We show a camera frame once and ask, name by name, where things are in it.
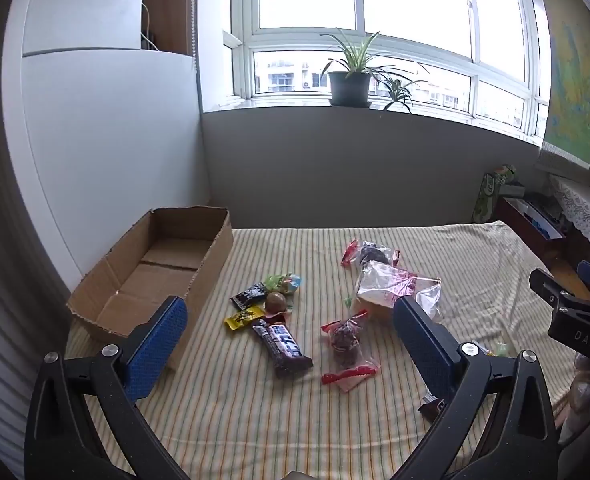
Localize small dark chocolate packet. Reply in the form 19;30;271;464
231;282;270;310

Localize red-edged clear cake packet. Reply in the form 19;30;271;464
341;240;402;268
321;309;380;392

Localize white lace cloth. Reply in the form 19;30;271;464
550;175;590;261

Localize wall map poster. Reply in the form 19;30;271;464
535;0;590;176

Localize white framed window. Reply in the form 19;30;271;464
223;0;550;141

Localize green candy packet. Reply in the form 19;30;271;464
265;272;306;295

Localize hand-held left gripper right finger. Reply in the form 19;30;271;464
392;296;563;480

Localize brown round candy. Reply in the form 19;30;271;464
265;291;296;317

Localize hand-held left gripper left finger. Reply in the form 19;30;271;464
24;296;210;480

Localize brown cardboard box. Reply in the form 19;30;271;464
66;205;234;373

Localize white wardrobe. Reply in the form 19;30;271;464
2;0;210;291

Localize green printed bag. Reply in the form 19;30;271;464
472;164;518;222

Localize wooden cabinet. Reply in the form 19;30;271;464
495;195;590;301

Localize white and blue box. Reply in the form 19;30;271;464
522;202;566;238

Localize small green candy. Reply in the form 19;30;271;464
475;341;510;358

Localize person's right hand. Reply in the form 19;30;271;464
570;352;590;416

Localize yellow snack packet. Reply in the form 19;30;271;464
224;306;266;332

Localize striped bed sheet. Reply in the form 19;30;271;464
65;220;580;476

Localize potted spider plant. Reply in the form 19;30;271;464
320;29;430;115

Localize dark brown chocolate bar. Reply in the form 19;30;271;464
251;319;313;380

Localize sliced bread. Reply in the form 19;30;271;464
352;259;443;323

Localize brown snack bar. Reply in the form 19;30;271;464
419;392;448;423

